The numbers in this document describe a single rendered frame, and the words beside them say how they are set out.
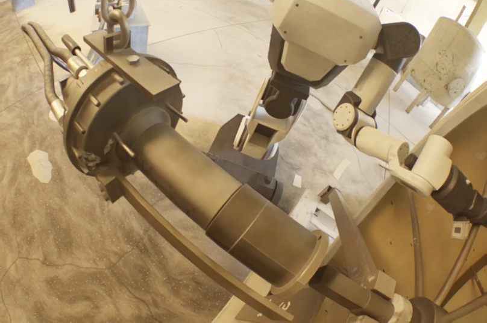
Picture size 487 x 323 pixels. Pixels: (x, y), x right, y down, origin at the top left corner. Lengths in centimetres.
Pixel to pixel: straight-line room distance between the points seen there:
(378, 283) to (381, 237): 85
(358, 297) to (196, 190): 34
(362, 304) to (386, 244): 92
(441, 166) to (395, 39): 33
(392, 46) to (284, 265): 55
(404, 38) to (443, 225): 107
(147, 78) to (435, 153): 53
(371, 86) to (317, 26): 22
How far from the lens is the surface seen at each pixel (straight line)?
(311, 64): 61
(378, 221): 128
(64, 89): 74
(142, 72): 36
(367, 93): 64
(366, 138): 58
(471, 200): 59
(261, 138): 99
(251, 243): 34
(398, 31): 64
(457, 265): 62
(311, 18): 54
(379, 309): 48
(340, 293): 43
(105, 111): 38
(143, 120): 41
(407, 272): 152
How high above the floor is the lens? 127
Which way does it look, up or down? 45 degrees down
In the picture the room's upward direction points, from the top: 24 degrees clockwise
